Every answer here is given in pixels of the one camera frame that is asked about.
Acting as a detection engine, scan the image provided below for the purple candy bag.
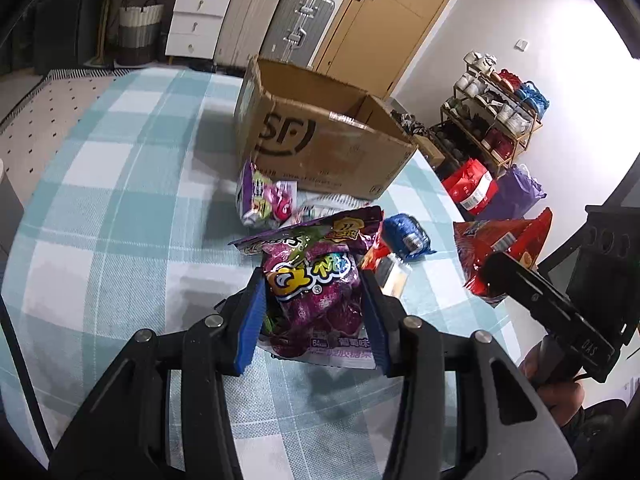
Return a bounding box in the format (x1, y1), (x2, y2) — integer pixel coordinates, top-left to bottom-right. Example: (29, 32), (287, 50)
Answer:
(232, 205), (384, 370)
(236, 160), (297, 229)

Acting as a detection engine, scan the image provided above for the silver suitcase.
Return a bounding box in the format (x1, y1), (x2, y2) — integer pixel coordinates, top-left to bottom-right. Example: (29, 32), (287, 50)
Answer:
(259, 0), (335, 68)

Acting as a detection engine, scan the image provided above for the wooden door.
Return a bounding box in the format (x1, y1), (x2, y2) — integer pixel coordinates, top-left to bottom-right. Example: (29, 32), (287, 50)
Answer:
(311, 0), (450, 98)

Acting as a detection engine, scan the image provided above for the clear pastry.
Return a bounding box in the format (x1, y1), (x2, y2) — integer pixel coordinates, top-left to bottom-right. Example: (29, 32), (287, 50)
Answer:
(374, 254), (411, 299)

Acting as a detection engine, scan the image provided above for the dotted floor rug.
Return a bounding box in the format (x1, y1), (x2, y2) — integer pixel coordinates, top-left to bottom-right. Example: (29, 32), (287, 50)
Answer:
(1, 70), (128, 205)

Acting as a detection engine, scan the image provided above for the wooden shoe rack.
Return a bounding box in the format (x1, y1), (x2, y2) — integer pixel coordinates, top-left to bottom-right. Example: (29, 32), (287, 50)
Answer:
(430, 64), (550, 178)

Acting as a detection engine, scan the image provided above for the person's right hand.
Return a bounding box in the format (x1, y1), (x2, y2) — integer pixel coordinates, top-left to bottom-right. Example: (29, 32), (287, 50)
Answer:
(518, 342), (585, 427)

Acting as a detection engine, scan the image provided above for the small cardboard box on floor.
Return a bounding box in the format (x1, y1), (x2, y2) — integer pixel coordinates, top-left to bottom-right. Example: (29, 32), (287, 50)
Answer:
(412, 136), (446, 169)

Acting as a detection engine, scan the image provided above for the blue cookie pack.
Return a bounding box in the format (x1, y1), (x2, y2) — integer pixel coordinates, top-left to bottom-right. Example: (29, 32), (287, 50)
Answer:
(382, 214), (436, 262)

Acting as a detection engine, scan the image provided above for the woven laundry basket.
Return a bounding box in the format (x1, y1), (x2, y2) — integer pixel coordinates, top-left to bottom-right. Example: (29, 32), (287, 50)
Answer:
(116, 0), (164, 66)

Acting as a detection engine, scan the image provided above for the red corn chip bag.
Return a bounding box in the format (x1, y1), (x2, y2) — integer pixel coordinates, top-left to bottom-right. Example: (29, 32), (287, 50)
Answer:
(454, 207), (553, 307)

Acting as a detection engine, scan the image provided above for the teal plaid tablecloth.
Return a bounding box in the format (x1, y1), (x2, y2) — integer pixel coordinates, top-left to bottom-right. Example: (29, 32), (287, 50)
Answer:
(0, 65), (524, 480)

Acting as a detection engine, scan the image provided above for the brown SF cardboard box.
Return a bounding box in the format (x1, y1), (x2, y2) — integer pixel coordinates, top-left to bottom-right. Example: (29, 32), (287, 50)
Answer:
(234, 58), (416, 200)

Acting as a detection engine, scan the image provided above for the beige suitcase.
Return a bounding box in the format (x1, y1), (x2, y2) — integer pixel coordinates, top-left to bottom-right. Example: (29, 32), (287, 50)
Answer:
(214, 0), (280, 70)

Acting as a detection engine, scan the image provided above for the red gift bag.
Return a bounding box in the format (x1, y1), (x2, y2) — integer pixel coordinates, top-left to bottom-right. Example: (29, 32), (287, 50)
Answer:
(442, 158), (499, 216)

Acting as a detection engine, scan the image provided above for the red cookie pack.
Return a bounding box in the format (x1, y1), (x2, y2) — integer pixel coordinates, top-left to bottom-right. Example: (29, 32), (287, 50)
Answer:
(358, 230), (392, 272)

